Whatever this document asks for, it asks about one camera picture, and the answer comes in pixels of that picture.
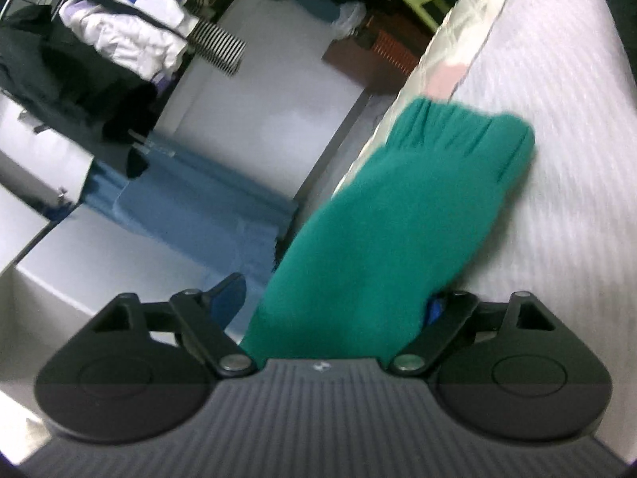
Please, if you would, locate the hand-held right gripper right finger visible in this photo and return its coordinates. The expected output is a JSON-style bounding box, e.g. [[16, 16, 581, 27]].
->
[[389, 290, 555, 376]]

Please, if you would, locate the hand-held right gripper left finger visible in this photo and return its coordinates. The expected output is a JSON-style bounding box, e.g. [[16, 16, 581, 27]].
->
[[90, 274, 256, 376]]

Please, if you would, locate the green sweatshirt with white letters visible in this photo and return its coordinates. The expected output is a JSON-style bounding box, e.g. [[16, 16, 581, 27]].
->
[[239, 98, 537, 362]]

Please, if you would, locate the pile of white blue clothes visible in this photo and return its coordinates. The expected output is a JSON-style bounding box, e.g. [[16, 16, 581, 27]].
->
[[60, 0, 200, 85]]

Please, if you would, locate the blue fabric sheet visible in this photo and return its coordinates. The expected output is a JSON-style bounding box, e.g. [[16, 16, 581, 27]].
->
[[82, 132, 299, 310]]

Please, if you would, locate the white cabinet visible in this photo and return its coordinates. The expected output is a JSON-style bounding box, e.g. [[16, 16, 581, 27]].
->
[[0, 94, 225, 384]]

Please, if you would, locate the grey textured bed sheet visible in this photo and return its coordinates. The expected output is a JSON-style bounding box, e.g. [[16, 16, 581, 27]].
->
[[438, 0, 637, 464]]

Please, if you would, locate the black white striped cloth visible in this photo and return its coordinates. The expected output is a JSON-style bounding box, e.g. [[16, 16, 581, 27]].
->
[[186, 0, 247, 76]]

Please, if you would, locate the cream patterned quilt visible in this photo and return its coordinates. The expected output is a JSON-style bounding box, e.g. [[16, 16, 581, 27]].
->
[[331, 0, 523, 200]]

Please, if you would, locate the brown slatted crate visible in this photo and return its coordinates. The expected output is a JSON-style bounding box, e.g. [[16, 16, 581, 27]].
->
[[322, 12, 434, 94]]

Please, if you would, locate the black jacket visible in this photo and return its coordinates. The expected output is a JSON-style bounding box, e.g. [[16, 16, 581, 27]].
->
[[0, 5, 165, 180]]

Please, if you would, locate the white plastic bag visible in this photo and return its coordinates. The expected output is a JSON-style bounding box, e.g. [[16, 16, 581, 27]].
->
[[338, 2, 369, 38]]

